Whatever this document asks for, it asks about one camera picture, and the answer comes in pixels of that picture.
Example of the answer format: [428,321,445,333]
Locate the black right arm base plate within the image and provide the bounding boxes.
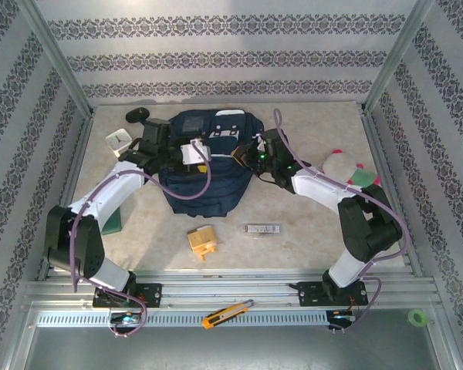
[297,281,369,308]

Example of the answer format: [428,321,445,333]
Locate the green book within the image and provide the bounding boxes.
[101,207,124,236]

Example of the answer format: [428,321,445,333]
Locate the grey slotted cable duct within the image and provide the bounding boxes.
[35,310,329,328]

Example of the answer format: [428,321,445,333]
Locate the white pink green plush toy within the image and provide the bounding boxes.
[318,149,382,190]

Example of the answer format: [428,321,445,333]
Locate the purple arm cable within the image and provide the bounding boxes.
[272,108,413,335]
[69,138,213,339]

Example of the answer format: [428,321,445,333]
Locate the aluminium mounting rail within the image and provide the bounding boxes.
[21,269,443,311]

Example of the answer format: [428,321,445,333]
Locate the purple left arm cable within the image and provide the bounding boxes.
[69,138,213,339]

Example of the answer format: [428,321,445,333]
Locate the orange utility knife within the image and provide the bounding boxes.
[201,299,255,329]

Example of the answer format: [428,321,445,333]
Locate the aluminium frame post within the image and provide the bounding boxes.
[362,0,437,115]
[15,0,96,116]

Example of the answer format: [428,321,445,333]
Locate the yellow pencil sharpener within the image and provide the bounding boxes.
[187,226,220,262]

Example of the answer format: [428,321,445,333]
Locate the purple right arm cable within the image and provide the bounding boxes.
[272,108,413,335]

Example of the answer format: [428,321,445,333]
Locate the navy blue backpack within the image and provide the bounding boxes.
[157,109,265,219]

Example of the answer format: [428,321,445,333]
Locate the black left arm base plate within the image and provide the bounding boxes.
[92,283,163,308]

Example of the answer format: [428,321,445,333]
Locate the aluminium side rail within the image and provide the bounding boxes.
[360,111,424,278]
[36,115,96,281]

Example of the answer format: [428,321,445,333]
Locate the small white desk clock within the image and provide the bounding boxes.
[105,129,134,157]

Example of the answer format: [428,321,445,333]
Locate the black computer mouse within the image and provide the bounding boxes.
[124,107,150,124]

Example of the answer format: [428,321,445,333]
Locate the green tape roll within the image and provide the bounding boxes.
[407,309,428,328]

